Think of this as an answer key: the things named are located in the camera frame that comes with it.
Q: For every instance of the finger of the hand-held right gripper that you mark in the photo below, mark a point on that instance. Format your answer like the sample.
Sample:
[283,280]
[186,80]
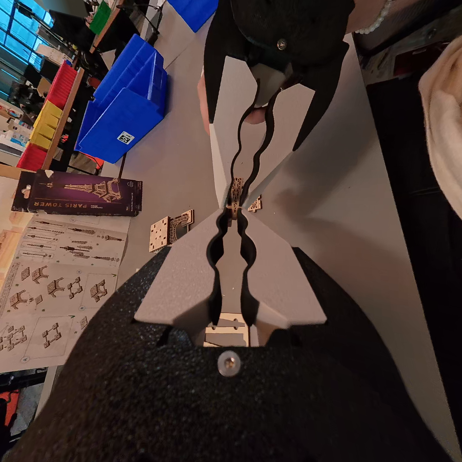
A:
[227,119]
[288,122]

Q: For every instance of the joined wooden lattice panels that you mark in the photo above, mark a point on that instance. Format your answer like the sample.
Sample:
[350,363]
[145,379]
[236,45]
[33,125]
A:
[236,191]

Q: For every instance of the green plastic bin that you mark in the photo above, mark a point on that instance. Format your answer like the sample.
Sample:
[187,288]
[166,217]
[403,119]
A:
[100,16]

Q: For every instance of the red black bag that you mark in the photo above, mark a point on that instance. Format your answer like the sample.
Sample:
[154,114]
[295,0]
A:
[9,408]

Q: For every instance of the large window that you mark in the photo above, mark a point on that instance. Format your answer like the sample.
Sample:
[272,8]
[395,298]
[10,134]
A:
[21,32]

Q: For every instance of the purple model kit box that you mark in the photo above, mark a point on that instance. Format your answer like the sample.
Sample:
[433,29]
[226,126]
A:
[72,195]

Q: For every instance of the grey desk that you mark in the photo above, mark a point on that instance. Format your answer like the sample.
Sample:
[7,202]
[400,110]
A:
[325,252]

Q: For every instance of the wooden tower base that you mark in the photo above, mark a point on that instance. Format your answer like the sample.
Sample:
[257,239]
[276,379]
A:
[160,234]

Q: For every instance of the person's right hand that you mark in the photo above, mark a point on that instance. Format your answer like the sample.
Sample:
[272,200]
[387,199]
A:
[203,104]

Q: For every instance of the cream sweater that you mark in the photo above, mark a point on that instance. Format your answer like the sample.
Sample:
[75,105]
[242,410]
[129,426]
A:
[447,126]

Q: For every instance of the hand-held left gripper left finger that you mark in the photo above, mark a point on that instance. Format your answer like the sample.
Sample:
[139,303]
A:
[180,285]

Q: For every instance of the red plastic bin stack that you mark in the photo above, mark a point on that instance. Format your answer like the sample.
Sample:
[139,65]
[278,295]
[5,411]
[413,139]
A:
[63,83]
[32,157]

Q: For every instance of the wide wooden lattice panel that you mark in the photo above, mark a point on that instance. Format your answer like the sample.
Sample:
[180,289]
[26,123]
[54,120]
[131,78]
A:
[255,205]

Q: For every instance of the blue plastic bin white tag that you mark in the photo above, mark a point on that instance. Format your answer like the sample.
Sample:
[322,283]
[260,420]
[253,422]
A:
[119,119]

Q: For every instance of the wooden parts sheet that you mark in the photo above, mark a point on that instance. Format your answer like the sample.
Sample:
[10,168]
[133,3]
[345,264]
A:
[223,319]

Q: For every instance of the yellow plastic bin stack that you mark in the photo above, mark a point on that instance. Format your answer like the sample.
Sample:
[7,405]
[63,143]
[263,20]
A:
[47,122]

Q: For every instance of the person's right forearm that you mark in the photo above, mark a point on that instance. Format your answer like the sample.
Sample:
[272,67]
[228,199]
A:
[361,14]

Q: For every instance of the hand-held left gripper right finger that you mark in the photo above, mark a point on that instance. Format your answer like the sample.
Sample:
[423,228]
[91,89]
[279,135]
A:
[285,285]

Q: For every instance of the assembly diagram sheet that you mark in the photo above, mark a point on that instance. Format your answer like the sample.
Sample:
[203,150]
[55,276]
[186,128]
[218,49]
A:
[54,288]

